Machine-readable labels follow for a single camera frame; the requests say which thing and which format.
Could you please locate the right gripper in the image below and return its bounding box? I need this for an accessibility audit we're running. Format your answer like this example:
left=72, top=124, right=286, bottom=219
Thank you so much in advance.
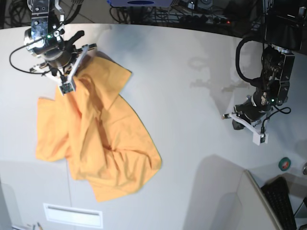
left=39, top=30, right=97, bottom=68

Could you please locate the orange t-shirt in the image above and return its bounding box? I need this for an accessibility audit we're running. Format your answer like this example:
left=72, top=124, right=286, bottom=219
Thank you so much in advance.
left=35, top=56, right=162, bottom=202

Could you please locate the blue box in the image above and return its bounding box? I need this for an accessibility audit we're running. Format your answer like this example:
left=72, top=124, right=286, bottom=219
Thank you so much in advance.
left=107, top=0, right=177, bottom=7

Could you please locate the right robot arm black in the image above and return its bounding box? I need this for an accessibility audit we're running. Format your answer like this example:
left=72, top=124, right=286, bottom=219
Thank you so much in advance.
left=24, top=0, right=84, bottom=68

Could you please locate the black keyboard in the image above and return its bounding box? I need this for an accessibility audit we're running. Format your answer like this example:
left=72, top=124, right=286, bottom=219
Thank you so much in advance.
left=261, top=177, right=297, bottom=230

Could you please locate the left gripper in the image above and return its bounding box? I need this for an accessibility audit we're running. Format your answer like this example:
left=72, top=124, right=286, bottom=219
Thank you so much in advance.
left=232, top=101, right=272, bottom=130

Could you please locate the green tape roll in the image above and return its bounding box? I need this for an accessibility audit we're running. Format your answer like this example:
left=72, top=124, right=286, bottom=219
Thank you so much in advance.
left=278, top=157, right=291, bottom=172

